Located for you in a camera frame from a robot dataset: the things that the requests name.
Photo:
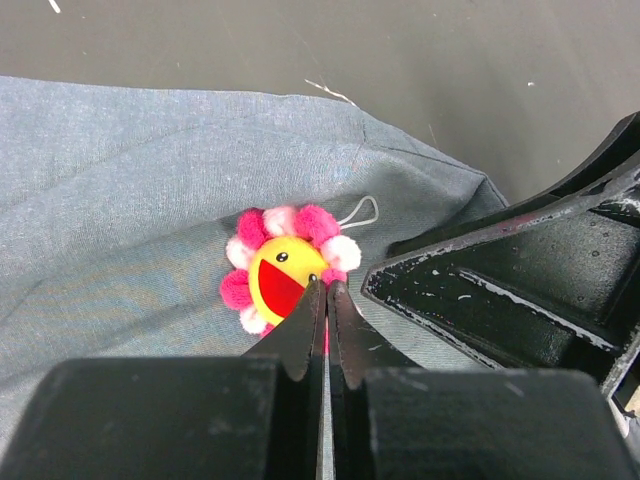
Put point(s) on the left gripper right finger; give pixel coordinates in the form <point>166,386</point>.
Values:
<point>393,419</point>

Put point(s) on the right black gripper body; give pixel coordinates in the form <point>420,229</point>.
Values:
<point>551,282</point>

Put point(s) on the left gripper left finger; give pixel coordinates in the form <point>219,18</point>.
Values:
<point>253,416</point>

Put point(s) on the grey button-up shirt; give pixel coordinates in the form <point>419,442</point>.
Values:
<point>117,204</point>

